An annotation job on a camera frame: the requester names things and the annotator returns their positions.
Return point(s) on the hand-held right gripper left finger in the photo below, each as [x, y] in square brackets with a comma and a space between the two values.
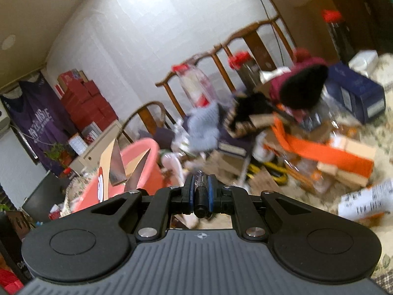
[192, 193]

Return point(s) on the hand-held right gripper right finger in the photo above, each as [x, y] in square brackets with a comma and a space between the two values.
[211, 193]

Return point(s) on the clear pen black cap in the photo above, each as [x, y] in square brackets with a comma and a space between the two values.
[201, 202]

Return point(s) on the pink plastic basin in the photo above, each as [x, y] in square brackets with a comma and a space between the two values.
[155, 175]

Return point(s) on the white printed receipt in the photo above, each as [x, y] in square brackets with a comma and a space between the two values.
[368, 199]

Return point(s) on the floral cloth desktop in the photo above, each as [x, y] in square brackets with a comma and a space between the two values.
[319, 202]

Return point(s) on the cardboard box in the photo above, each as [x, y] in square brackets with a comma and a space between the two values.
[225, 167]

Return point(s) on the red fabric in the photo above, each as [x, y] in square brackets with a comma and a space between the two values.
[9, 282]

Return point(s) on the grey stick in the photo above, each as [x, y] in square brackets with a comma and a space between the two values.
[247, 166]

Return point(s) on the small navy box white label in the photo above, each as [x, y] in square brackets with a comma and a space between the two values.
[233, 146]

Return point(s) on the black flat panel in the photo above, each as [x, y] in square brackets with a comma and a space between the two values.
[43, 196]

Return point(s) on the dark navy open box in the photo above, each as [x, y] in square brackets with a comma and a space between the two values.
[164, 139]

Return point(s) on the blue grey knit cloth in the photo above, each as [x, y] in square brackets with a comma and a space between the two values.
[202, 126]

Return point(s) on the tan flat packet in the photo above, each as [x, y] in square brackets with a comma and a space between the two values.
[262, 121]

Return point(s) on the leopard trim black glove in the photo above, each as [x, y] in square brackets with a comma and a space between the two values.
[245, 110]

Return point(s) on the small bottle red cap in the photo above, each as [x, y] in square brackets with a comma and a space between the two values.
[67, 172]

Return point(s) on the round back wooden chair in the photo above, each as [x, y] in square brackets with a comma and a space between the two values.
[147, 113]

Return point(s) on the potted plant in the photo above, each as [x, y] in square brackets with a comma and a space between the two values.
[56, 153]

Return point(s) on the cream cabinet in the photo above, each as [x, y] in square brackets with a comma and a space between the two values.
[95, 152]

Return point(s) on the clear bottle red cap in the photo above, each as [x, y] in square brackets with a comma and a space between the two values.
[196, 83]

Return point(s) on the white red carton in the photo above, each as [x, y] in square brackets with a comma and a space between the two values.
[91, 132]

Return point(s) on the white stacked tubs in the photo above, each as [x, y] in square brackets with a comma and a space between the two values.
[76, 144]

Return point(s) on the clear plastic bag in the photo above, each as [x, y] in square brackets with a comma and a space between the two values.
[313, 116]

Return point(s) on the purple hanging jersey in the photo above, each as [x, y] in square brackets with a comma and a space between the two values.
[33, 119]

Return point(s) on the dark bottle red cap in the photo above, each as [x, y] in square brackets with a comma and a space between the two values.
[245, 67]
[336, 37]

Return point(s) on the stack of red boxes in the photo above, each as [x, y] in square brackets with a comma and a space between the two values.
[89, 104]

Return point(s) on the maroon and black knit hat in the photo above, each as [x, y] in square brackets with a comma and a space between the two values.
[304, 86]

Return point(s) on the beige flat box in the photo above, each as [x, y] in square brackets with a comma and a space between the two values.
[353, 147]

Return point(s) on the large navy blue box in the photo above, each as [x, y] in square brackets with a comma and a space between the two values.
[359, 95]

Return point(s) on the brown wooden wardrobe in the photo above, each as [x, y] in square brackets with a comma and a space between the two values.
[307, 6]

